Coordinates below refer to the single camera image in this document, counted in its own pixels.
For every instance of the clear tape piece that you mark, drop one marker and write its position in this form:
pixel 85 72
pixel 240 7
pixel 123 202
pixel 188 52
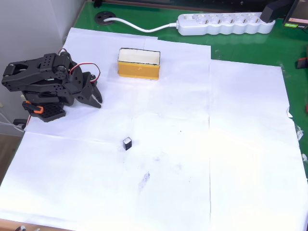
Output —
pixel 300 133
pixel 305 158

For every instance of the green desk mat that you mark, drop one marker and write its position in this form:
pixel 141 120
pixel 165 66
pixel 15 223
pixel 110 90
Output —
pixel 240 45

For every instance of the black power adapter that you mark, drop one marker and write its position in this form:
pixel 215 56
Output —
pixel 274 10

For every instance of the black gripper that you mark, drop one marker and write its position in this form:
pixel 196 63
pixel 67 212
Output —
pixel 87 95

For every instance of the small black cube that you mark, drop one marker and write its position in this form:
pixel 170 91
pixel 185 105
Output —
pixel 127 143

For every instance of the white power strip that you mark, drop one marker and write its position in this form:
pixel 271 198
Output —
pixel 226 24

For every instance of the orange clamp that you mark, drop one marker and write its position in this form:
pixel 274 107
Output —
pixel 36 108

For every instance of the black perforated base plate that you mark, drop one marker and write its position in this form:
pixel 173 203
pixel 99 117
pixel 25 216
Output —
pixel 51 112

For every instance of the red and black object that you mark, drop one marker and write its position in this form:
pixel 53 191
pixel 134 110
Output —
pixel 302 63

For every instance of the black device with green sticker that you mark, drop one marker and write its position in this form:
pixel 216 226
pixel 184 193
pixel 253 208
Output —
pixel 297 16

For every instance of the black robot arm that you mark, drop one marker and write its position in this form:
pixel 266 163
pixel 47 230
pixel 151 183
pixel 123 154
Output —
pixel 29 72

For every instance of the black stand foot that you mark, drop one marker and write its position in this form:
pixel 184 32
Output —
pixel 97 3

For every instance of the yellow rectangular box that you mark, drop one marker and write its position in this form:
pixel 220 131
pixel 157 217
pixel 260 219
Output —
pixel 138 69

